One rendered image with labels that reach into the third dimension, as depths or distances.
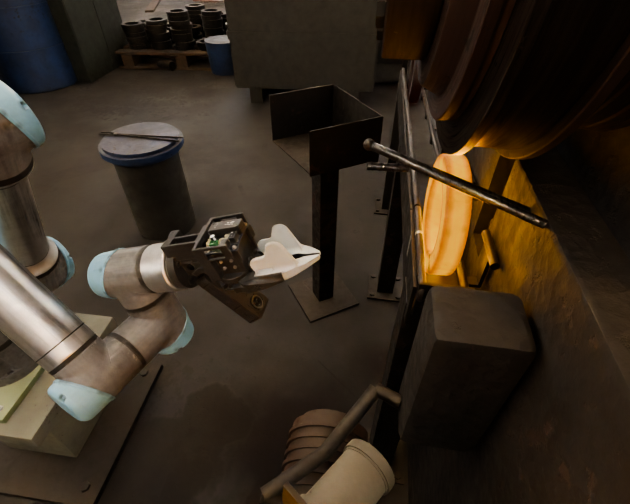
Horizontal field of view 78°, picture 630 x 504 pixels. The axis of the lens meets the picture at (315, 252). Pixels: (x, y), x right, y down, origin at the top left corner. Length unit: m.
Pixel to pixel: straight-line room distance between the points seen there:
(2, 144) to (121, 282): 0.26
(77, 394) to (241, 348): 0.79
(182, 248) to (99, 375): 0.22
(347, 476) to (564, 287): 0.27
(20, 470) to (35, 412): 0.32
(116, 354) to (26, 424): 0.45
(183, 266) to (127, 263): 0.08
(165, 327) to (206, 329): 0.76
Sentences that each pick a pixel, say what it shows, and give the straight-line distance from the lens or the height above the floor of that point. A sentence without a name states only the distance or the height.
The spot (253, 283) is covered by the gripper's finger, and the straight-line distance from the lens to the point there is 0.52.
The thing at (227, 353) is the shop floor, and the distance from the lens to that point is 1.36.
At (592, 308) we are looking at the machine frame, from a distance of 0.37.
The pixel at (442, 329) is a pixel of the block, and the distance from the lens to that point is 0.40.
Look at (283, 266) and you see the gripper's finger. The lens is 0.51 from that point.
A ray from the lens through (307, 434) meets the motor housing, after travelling 0.63.
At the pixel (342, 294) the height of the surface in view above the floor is 0.01.
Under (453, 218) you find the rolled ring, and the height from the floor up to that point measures 0.80.
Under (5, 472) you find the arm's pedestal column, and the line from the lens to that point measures 1.39.
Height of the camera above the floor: 1.10
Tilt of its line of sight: 42 degrees down
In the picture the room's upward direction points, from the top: straight up
